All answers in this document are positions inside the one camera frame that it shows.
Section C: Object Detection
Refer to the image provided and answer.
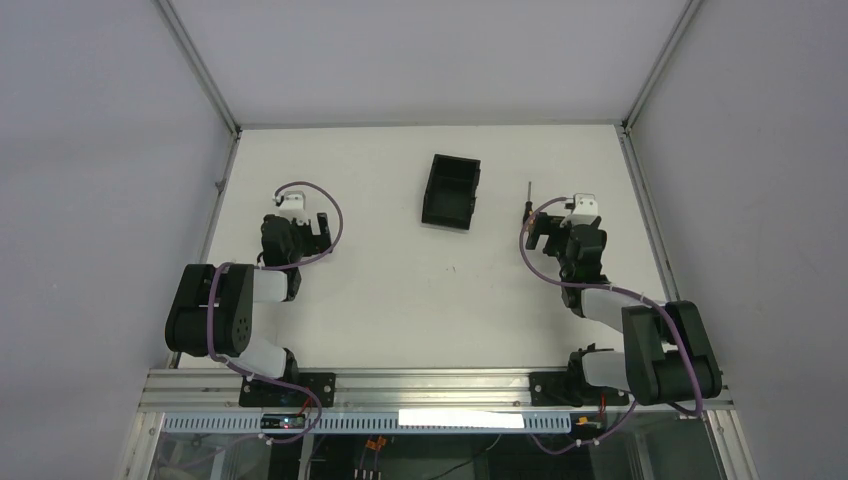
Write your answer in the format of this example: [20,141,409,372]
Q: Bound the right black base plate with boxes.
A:
[528,370,629,407]

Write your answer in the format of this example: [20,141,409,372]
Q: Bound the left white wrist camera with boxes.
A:
[274,190,310,226]

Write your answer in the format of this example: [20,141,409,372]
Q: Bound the grey slotted cable duct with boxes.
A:
[163,409,572,435]

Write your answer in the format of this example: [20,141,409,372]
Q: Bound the black yellow screwdriver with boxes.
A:
[522,181,533,223]

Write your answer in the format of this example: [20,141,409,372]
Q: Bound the small green circuit board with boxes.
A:
[260,414,307,431]

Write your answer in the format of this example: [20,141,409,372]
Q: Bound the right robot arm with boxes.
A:
[521,212,723,409]

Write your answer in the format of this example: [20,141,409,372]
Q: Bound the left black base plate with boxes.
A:
[238,371,337,408]

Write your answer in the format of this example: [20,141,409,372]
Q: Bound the black plastic bin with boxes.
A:
[421,154,481,230]

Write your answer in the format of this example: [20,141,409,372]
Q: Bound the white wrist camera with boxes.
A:
[562,193,600,226]
[274,190,310,226]

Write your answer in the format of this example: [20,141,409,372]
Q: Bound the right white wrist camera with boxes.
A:
[562,193,600,226]

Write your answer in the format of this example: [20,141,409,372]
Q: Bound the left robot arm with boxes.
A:
[164,212,332,384]

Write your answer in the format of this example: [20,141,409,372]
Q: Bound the aluminium frame rail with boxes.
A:
[137,368,735,415]

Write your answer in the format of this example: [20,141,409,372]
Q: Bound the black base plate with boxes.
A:
[528,370,629,407]
[238,371,337,408]

